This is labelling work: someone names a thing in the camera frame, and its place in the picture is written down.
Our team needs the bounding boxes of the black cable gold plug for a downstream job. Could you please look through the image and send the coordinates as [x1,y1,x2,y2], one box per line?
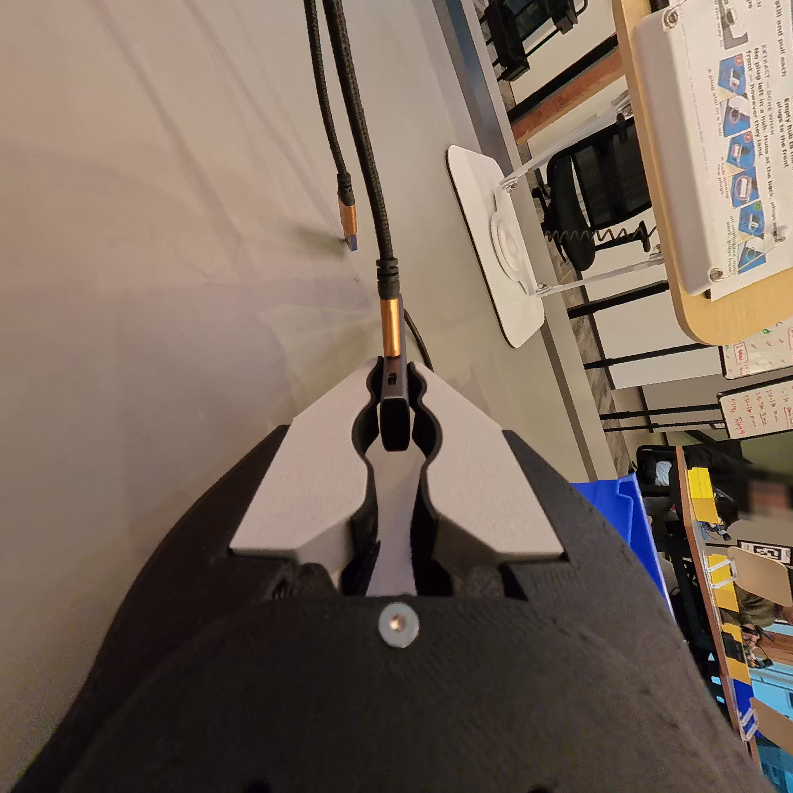
[303,0,364,252]

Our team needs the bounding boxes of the yellow plastic object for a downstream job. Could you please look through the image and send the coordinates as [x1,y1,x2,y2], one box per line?
[684,468,722,522]

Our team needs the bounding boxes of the black utility cart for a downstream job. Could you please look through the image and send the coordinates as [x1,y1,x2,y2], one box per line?
[476,0,591,83]

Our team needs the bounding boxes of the dark USB hub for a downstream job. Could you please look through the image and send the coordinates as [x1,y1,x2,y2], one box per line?
[375,356,417,451]

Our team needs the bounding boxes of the black office chair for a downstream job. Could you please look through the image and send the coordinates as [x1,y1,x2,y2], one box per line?
[544,116,660,276]

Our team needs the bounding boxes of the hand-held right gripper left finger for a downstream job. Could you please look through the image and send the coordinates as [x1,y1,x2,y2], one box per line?
[230,360,387,589]

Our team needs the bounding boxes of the black cable orange plug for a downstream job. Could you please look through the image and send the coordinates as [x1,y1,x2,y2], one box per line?
[321,0,408,361]

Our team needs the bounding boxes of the whiteboard with writing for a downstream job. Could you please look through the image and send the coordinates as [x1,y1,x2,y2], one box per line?
[719,380,793,438]
[722,320,793,381]

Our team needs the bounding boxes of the wooden display board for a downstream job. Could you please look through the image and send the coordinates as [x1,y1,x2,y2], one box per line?
[613,0,793,349]

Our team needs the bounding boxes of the blue plastic bin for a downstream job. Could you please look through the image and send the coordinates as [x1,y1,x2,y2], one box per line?
[572,470,677,623]

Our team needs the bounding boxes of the printed instruction sheet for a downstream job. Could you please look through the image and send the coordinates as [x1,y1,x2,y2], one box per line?
[661,0,793,301]

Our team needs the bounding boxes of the wooden post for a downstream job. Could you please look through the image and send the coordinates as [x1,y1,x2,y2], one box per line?
[507,47,629,145]

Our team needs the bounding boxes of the wooden workbench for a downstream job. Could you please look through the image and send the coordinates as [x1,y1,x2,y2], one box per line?
[674,444,793,772]

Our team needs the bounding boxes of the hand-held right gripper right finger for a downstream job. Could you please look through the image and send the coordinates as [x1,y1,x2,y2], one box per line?
[407,362,567,589]

